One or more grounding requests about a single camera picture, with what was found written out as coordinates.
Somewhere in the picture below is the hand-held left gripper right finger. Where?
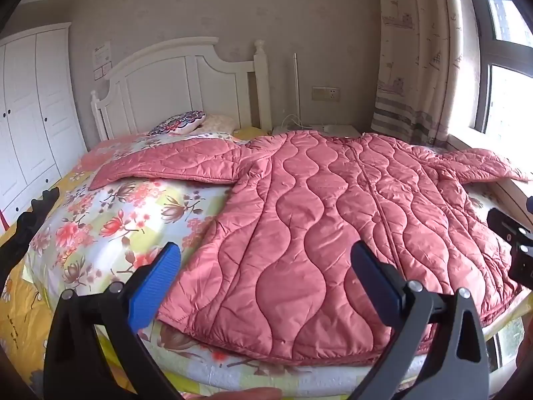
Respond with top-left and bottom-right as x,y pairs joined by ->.
350,242 -> 490,400

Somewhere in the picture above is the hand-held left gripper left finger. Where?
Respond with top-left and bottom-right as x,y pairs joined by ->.
44,242 -> 182,400

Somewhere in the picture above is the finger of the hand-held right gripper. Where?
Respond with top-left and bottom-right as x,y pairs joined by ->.
486,207 -> 533,290

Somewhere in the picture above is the pink quilted jacket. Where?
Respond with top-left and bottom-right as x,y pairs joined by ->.
88,130 -> 531,366

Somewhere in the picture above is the person's left hand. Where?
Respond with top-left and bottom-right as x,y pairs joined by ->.
217,387 -> 286,400

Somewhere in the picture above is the cream window ledge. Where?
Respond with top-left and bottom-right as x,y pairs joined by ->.
447,133 -> 533,226

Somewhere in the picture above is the floral duvet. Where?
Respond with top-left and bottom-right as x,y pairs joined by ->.
25,132 -> 529,396

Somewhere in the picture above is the yellow bed sheet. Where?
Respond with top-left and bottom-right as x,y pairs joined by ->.
0,162 -> 138,400

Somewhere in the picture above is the white nightstand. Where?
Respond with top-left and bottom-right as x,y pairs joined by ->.
272,124 -> 361,138

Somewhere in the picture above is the dark framed window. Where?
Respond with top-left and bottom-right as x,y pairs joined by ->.
460,0 -> 533,155

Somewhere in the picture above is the patterned round pillow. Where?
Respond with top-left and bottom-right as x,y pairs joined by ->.
148,111 -> 207,136

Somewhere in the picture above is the cream pillow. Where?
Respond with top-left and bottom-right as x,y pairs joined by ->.
201,113 -> 238,134

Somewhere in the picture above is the white bed headboard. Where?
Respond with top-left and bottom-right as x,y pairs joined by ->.
91,37 -> 272,141

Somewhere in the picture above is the white upright pole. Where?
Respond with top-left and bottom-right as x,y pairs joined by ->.
292,53 -> 301,128

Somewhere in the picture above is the white wardrobe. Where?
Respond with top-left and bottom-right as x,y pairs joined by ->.
0,23 -> 88,226

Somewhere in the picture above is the printed beige curtain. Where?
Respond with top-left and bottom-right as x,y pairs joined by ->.
370,0 -> 465,148

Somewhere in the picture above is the wall socket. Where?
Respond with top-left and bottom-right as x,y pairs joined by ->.
312,86 -> 341,101

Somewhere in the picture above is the paper wall notice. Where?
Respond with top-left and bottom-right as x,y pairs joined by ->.
92,42 -> 113,80

